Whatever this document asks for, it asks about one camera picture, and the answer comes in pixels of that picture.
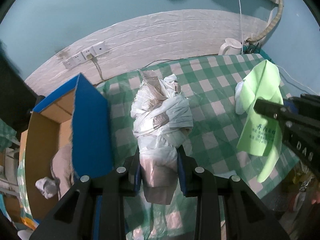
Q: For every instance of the light green bag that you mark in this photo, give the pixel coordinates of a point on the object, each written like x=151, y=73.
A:
x=261, y=136

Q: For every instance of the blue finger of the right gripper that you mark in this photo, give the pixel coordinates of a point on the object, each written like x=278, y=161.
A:
x=268, y=109

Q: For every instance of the white grey plastic bag bundle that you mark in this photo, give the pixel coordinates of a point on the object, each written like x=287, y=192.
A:
x=162, y=123

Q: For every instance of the blue cardboard box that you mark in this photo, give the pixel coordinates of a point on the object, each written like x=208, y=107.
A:
x=74, y=116

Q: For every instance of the white sock in box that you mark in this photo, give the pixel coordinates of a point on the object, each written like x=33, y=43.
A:
x=47, y=187

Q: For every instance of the white electric kettle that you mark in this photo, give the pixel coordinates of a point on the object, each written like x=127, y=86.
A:
x=230, y=47

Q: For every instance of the pinkish cloth in box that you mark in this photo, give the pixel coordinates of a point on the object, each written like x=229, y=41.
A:
x=62, y=169

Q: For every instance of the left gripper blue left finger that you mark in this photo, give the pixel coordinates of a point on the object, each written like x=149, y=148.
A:
x=135, y=173

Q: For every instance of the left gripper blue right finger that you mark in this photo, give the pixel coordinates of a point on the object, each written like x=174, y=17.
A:
x=181, y=171

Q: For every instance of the green checkered tablecloth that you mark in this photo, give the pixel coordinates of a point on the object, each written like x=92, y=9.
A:
x=209, y=83

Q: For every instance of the white wall socket strip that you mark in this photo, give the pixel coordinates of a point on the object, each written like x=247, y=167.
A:
x=85, y=55

